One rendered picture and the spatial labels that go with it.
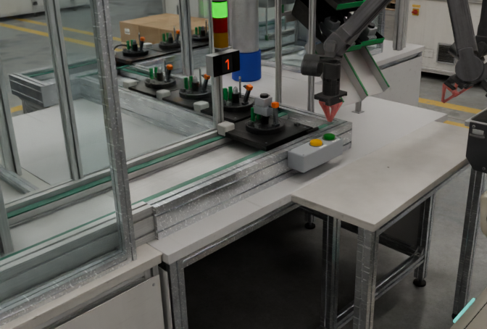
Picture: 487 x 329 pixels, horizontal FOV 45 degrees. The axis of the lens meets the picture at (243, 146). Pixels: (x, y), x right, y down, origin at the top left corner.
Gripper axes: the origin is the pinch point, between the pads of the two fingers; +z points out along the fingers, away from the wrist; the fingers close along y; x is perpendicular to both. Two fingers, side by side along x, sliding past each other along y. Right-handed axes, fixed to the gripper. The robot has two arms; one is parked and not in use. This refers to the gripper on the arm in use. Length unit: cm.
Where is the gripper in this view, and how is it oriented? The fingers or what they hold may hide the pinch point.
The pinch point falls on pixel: (330, 119)
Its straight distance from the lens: 199.8
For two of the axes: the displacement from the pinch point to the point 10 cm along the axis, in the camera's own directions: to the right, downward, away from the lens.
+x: 7.0, 2.6, -6.6
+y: -7.1, 2.9, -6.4
